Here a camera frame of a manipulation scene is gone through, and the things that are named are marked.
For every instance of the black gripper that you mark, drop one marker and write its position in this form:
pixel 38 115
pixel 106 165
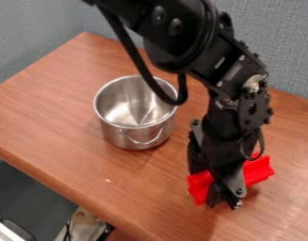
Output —
pixel 222 143

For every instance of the red plastic block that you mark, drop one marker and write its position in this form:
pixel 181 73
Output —
pixel 257 172

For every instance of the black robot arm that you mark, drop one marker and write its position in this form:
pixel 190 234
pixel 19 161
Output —
pixel 180 38

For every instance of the stainless steel pot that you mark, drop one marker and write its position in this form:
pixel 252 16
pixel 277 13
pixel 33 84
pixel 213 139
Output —
pixel 137 120

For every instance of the white box corner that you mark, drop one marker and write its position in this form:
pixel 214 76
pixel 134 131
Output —
pixel 13 232

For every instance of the grey table leg bracket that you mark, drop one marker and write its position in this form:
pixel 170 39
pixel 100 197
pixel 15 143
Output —
pixel 85 227

